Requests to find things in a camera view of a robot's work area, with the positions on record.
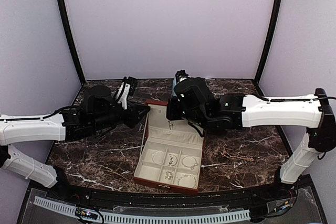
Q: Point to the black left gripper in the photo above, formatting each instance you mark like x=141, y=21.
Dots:
x=134, y=108

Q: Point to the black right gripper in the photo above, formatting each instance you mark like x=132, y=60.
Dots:
x=171, y=113

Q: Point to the light blue faceted mug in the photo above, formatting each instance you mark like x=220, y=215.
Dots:
x=173, y=86

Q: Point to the red jewelry box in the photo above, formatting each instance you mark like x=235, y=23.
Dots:
x=177, y=139

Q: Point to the gold crystal pendant earring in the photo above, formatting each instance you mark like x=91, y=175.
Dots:
x=169, y=174

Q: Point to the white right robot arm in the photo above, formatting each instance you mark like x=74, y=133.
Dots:
x=312, y=111

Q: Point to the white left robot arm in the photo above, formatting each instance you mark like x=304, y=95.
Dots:
x=17, y=129

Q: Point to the silver bangle front left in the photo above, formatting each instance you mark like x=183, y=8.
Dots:
x=158, y=157

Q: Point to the silver bangle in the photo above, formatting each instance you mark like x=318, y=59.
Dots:
x=187, y=180
x=158, y=157
x=189, y=162

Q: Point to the silver bangle back right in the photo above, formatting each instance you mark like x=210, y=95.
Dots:
x=189, y=162

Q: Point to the silver bangle front right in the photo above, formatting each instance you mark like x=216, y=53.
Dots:
x=187, y=180

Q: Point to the white perforated cable rail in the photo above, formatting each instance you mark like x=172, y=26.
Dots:
x=87, y=215

